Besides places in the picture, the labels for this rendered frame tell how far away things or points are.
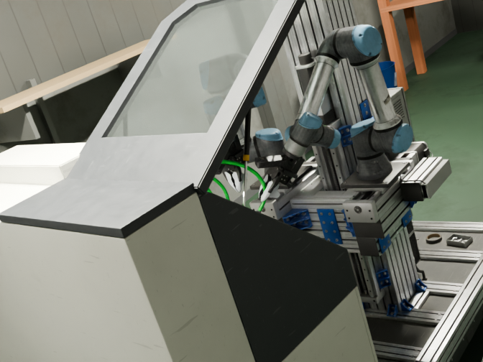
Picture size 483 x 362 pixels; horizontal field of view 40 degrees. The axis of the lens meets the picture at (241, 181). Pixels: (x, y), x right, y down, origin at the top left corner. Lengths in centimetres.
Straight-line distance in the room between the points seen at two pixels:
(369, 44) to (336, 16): 46
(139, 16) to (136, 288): 360
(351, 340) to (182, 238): 94
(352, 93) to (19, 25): 240
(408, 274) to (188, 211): 178
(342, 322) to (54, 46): 295
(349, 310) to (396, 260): 84
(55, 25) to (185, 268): 307
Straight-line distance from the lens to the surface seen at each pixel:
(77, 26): 485
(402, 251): 338
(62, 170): 247
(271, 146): 303
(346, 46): 255
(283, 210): 304
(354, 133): 277
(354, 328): 259
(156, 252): 184
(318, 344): 242
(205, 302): 198
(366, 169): 280
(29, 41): 460
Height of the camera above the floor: 207
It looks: 19 degrees down
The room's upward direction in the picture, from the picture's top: 18 degrees counter-clockwise
